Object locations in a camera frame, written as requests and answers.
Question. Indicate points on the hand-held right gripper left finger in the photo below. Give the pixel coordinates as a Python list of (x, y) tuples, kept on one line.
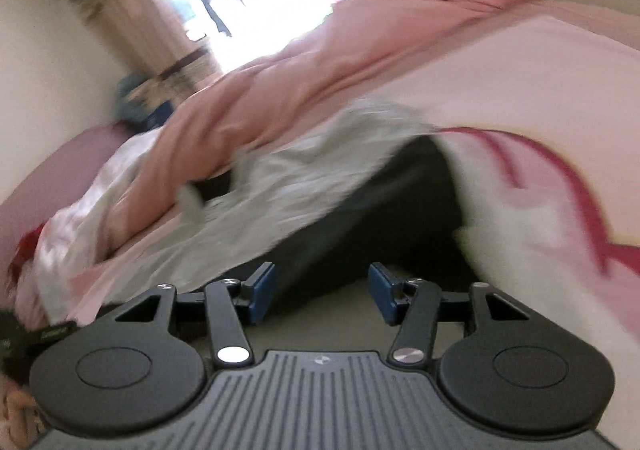
[(262, 292)]

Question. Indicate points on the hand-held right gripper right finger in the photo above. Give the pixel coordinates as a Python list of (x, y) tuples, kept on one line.
[(381, 292)]

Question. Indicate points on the grey and black jacket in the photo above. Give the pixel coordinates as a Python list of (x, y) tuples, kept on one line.
[(320, 190)]

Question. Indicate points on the red cloth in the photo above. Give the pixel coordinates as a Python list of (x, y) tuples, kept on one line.
[(27, 245)]

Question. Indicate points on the white floral cloth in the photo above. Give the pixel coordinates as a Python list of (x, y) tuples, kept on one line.
[(90, 210)]

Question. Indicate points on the purple quilted mattress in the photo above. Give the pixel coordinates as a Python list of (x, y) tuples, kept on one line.
[(45, 165)]

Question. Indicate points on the pink quilt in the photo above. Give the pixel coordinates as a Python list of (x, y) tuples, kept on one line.
[(280, 100)]

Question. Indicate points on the blue cloth pile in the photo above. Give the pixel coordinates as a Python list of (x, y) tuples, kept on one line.
[(140, 100)]

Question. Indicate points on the pink printed blanket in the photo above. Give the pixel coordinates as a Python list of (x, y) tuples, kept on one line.
[(540, 95)]

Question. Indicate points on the striped beige curtain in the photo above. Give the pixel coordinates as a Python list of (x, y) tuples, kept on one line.
[(150, 25)]

